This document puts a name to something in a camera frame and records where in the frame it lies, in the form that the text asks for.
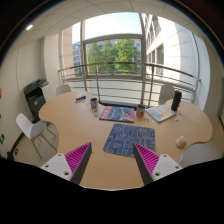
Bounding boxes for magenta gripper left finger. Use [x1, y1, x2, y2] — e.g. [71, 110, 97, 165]
[40, 142, 93, 186]

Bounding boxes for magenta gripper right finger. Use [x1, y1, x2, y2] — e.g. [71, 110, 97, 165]
[132, 142, 184, 186]

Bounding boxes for blue patterned mouse pad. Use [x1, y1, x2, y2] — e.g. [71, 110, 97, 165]
[103, 123, 155, 157]

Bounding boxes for white computer mouse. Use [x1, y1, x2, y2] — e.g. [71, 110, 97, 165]
[176, 136, 187, 148]

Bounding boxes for open colourful magazine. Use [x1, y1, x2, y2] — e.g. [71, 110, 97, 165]
[146, 105, 176, 122]

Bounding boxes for patterned mug right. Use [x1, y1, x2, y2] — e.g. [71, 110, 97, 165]
[136, 104, 146, 116]

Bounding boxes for patterned mug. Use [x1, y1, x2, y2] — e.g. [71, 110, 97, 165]
[90, 98, 98, 109]
[136, 104, 146, 116]

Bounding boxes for white chair wooden legs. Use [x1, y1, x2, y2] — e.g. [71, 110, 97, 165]
[16, 113, 56, 154]

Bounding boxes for red and blue book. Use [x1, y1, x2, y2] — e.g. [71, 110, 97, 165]
[99, 106, 134, 123]

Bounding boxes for patterned mug left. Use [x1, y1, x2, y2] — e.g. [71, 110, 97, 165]
[90, 98, 98, 109]

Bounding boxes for black cylindrical speaker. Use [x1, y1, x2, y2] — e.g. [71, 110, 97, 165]
[171, 90, 182, 111]

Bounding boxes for white chair far right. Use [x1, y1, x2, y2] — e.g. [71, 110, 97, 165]
[159, 84, 175, 104]

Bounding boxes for white chair far left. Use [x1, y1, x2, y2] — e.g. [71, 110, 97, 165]
[56, 84, 71, 96]

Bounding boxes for black office printer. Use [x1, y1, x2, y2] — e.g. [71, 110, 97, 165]
[24, 79, 48, 121]

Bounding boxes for metal balcony railing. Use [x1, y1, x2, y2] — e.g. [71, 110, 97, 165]
[59, 62, 200, 106]

